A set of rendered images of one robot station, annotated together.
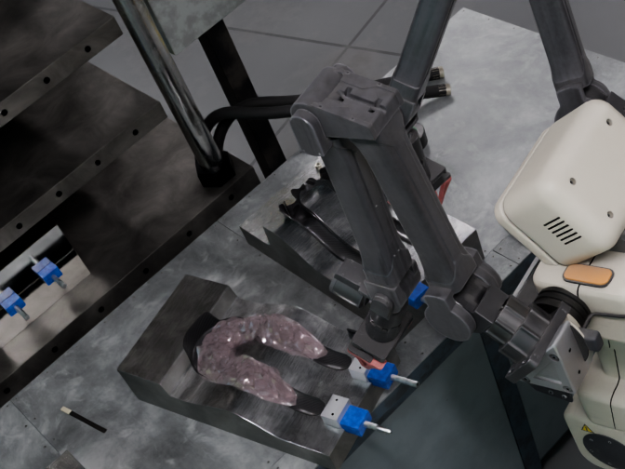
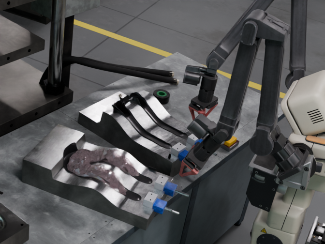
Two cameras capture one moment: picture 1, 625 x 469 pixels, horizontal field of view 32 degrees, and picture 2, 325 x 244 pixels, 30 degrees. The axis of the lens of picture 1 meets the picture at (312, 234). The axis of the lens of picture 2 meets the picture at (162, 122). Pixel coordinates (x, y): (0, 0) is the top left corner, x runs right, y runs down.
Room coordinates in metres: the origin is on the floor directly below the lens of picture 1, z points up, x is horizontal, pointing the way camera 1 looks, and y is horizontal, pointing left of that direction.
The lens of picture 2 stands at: (-0.12, 0.99, 2.32)
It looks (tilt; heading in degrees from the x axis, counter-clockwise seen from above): 34 degrees down; 327
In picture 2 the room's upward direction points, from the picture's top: 10 degrees clockwise
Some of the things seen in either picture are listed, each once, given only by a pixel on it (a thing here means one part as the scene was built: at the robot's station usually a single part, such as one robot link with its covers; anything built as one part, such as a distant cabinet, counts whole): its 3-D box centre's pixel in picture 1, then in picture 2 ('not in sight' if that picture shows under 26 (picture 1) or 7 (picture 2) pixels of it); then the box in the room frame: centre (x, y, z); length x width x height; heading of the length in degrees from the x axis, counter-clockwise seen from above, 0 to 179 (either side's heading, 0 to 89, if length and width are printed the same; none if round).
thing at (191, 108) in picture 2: not in sight; (199, 112); (1.48, -0.20, 1.05); 0.07 x 0.07 x 0.09; 25
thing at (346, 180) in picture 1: (363, 202); (240, 80); (1.16, -0.09, 1.40); 0.11 x 0.06 x 0.43; 129
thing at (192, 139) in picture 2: not in sight; (203, 146); (1.45, -0.24, 0.89); 0.13 x 0.05 x 0.05; 25
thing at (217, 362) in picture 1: (252, 350); (102, 164); (1.46, 0.20, 0.90); 0.26 x 0.18 x 0.08; 42
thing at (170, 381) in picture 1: (256, 365); (99, 174); (1.45, 0.21, 0.85); 0.50 x 0.26 x 0.11; 42
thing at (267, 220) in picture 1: (351, 229); (143, 125); (1.68, -0.08, 0.87); 0.50 x 0.26 x 0.14; 25
